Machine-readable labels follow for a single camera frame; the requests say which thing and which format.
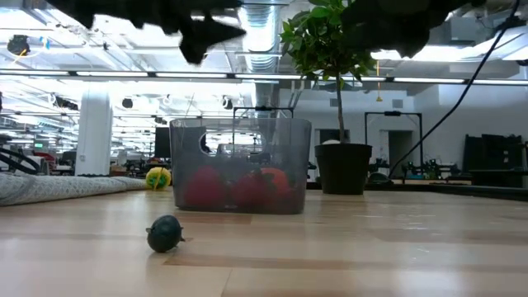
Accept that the black aluminium table frame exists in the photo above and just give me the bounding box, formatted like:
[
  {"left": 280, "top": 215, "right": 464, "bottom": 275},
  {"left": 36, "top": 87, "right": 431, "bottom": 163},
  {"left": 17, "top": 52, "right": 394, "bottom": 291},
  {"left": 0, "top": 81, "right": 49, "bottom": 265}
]
[{"left": 307, "top": 181, "right": 528, "bottom": 203}]

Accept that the black storage cabinet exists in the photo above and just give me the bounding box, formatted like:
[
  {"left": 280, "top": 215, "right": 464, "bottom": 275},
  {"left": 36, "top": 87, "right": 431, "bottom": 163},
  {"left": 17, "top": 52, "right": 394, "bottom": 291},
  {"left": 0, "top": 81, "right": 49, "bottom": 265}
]
[{"left": 464, "top": 132, "right": 528, "bottom": 189}]

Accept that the black plant pot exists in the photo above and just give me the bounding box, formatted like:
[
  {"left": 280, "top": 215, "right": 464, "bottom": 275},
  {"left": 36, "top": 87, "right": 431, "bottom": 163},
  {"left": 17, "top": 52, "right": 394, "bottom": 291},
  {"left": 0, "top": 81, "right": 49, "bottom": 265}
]
[{"left": 314, "top": 143, "right": 374, "bottom": 196}]

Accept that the white building column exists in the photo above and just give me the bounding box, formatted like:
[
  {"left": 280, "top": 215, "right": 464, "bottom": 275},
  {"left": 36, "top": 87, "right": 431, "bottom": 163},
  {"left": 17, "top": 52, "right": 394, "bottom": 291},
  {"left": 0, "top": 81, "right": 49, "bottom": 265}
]
[{"left": 74, "top": 88, "right": 114, "bottom": 177}]

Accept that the black background monitor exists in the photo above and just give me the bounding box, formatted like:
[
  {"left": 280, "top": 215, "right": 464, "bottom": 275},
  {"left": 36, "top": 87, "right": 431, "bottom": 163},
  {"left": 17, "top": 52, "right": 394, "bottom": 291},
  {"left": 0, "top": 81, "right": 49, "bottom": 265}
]
[{"left": 154, "top": 126, "right": 172, "bottom": 159}]

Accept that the red toy tomato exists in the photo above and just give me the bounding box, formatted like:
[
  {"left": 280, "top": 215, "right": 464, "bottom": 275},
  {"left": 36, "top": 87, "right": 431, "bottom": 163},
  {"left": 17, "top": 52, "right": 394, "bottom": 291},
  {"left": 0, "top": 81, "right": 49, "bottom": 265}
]
[{"left": 183, "top": 165, "right": 228, "bottom": 210}]

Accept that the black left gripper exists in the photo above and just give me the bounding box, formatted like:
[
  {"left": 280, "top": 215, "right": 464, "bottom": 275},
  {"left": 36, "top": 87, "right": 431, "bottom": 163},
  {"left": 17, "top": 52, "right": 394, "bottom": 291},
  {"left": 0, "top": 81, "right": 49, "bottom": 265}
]
[{"left": 45, "top": 0, "right": 248, "bottom": 65}]

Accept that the black ceiling cable reel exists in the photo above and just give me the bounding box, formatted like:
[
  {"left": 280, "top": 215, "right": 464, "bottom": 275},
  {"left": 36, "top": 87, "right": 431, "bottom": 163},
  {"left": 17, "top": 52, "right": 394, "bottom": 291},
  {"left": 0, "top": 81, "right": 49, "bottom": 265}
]
[{"left": 6, "top": 34, "right": 32, "bottom": 57}]

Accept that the grey rolled towel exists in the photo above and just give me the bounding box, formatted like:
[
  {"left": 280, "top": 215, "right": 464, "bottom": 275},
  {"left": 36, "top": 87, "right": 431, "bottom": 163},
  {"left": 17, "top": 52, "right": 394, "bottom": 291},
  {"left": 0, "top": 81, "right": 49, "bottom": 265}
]
[{"left": 0, "top": 171, "right": 149, "bottom": 207}]

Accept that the green leafy plant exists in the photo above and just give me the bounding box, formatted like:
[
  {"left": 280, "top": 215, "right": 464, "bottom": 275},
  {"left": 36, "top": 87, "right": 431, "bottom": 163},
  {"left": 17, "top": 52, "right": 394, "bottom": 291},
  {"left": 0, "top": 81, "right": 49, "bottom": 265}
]
[{"left": 280, "top": 0, "right": 379, "bottom": 144}]

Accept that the yellow toy bell pepper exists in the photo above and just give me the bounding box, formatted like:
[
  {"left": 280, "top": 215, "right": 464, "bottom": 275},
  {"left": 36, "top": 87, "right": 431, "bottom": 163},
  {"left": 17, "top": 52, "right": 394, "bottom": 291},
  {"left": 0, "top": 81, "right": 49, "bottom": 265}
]
[{"left": 144, "top": 166, "right": 172, "bottom": 191}]

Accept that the black metal frame stand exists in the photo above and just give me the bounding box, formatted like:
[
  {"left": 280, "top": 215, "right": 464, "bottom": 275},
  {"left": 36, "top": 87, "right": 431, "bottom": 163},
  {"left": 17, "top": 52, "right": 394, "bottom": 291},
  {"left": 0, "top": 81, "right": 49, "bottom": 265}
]
[
  {"left": 365, "top": 110, "right": 424, "bottom": 168},
  {"left": 233, "top": 106, "right": 295, "bottom": 120}
]

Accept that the grey translucent plastic container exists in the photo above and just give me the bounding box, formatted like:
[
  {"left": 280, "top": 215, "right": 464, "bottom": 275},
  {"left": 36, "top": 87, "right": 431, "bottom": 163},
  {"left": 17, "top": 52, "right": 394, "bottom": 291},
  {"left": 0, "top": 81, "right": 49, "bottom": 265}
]
[{"left": 168, "top": 117, "right": 314, "bottom": 215}]

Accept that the dark toy blueberry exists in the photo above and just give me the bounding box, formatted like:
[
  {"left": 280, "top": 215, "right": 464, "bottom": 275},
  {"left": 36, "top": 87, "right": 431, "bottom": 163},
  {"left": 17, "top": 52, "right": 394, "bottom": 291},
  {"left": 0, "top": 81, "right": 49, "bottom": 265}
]
[{"left": 145, "top": 214, "right": 186, "bottom": 254}]

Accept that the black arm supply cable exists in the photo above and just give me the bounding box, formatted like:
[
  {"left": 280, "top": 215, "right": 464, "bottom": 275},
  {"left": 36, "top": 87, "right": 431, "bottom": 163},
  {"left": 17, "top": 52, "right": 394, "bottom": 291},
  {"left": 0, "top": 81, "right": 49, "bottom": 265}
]
[{"left": 388, "top": 0, "right": 523, "bottom": 179}]

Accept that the silver ventilation duct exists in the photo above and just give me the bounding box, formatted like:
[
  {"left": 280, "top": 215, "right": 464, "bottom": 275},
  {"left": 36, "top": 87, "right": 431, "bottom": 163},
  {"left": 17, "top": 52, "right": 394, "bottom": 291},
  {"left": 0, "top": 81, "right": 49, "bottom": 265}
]
[{"left": 237, "top": 0, "right": 290, "bottom": 109}]

